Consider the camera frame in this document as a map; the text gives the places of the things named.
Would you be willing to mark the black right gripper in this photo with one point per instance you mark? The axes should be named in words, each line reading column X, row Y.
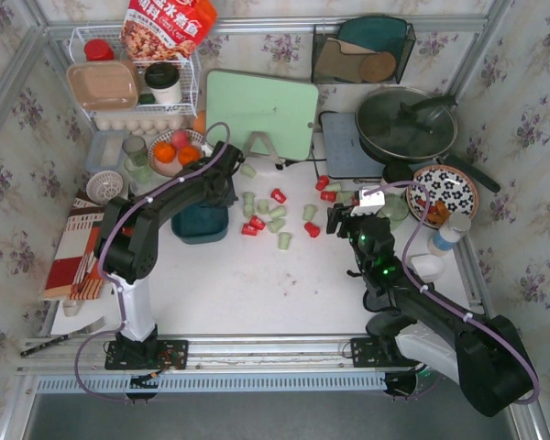
column 342, row 222

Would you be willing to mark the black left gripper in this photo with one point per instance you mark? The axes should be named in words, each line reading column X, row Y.
column 232, row 156

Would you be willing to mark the teal storage basket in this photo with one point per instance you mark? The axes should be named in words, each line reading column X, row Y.
column 200, row 224

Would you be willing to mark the green capsule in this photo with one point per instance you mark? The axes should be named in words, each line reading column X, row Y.
column 309, row 212
column 248, row 171
column 284, row 240

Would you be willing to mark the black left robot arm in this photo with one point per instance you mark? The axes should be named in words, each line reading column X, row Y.
column 127, row 247

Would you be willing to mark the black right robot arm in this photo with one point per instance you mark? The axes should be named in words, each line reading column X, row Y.
column 491, row 364

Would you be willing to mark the white strainer basket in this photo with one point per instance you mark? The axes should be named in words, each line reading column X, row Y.
column 104, row 186

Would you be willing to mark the white black-lid coffee cup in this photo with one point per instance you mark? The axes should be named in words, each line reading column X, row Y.
column 163, row 79

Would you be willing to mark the green plastic cup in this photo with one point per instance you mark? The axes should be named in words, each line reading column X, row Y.
column 395, row 209

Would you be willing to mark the orange fruit right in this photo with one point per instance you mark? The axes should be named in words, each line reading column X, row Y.
column 188, row 154

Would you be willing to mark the orange fruit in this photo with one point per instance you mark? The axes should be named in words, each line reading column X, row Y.
column 188, row 154
column 164, row 152

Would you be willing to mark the fruit bowl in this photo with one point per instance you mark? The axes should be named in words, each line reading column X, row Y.
column 170, row 169

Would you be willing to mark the red capsule left lower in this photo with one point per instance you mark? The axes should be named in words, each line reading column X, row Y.
column 249, row 230

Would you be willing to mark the red capsule center right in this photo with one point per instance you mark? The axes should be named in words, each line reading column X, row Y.
column 312, row 229

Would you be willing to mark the red apple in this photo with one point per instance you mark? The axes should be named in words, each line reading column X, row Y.
column 180, row 139

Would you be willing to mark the red capsule right middle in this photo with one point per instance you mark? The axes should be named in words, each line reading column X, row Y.
column 328, row 196

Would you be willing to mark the red capsule center top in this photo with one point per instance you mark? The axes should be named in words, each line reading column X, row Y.
column 278, row 196

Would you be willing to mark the orange fruit left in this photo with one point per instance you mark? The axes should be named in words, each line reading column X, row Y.
column 164, row 152

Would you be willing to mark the orange behind board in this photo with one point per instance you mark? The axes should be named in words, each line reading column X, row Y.
column 199, row 123

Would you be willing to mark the white scoop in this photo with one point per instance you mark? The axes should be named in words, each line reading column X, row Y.
column 428, row 267

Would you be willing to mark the black-lid white jar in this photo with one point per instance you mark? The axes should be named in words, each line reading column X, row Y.
column 396, row 171

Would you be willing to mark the red capsule by cooker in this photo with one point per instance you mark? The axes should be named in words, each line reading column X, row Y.
column 322, row 182

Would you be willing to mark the grey induction cooker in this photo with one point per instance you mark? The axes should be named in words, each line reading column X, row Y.
column 345, row 157

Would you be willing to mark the green glass jar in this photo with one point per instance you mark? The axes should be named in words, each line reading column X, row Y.
column 136, row 162

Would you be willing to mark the white bottle grey cap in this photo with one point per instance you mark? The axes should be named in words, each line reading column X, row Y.
column 449, row 233

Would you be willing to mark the floral blue plate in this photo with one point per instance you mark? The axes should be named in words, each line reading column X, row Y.
column 450, row 190

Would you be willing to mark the egg carton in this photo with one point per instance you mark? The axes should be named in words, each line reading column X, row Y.
column 141, row 125

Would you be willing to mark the green cutting board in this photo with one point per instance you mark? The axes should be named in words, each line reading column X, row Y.
column 285, row 110

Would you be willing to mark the black frying pan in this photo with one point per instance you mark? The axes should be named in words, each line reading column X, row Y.
column 412, row 126

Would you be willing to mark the clear food container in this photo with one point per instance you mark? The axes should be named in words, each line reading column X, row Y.
column 105, row 152

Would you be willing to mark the beige plastic tray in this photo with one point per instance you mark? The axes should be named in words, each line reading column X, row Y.
column 105, row 86

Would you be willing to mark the red snack bag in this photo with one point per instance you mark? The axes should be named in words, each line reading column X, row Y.
column 160, row 30

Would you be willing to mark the patterned orange cloth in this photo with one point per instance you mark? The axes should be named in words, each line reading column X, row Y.
column 73, row 274

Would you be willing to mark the round cork coaster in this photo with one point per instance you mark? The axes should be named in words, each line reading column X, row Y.
column 377, row 67

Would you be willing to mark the red lid jar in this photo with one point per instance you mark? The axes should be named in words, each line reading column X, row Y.
column 98, row 50

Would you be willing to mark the black mesh organizer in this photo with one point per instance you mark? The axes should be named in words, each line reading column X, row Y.
column 336, row 61

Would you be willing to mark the teal plate in organizer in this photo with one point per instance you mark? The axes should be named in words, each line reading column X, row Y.
column 377, row 33

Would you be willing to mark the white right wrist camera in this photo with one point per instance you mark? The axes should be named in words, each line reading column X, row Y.
column 368, row 202

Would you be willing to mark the white wire rack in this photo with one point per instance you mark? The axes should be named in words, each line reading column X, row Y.
column 189, row 70

